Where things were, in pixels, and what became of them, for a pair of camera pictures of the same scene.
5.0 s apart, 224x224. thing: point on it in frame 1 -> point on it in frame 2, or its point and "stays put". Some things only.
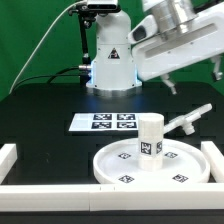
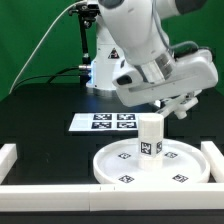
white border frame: [112, 197] stays put
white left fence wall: [8, 157] stays put
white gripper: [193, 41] -> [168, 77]
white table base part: [186, 121] -> [181, 106]
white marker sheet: [105, 122] stays put
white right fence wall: [215, 160] stays put
